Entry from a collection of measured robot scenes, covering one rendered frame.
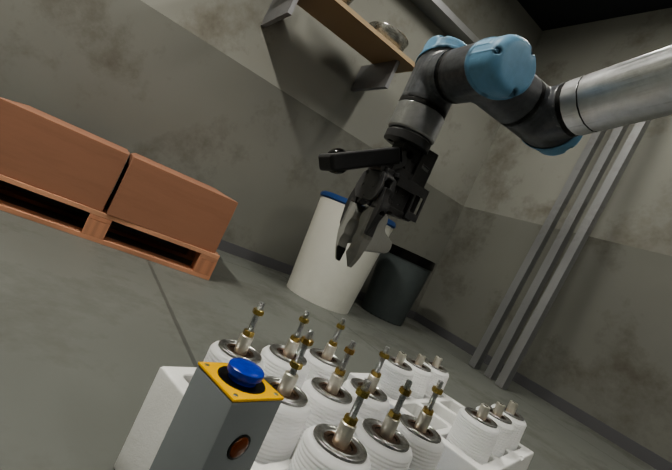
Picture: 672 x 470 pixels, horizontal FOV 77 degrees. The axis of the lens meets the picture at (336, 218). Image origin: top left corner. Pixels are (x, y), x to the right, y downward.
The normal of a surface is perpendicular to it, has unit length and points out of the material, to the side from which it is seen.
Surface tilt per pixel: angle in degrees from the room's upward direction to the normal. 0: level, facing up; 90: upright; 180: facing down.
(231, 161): 90
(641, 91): 134
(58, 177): 90
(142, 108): 90
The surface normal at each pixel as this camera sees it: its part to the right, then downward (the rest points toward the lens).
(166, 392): -0.58, -0.29
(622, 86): -0.86, -0.01
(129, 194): 0.45, 0.18
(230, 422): 0.70, 0.29
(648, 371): -0.76, -0.37
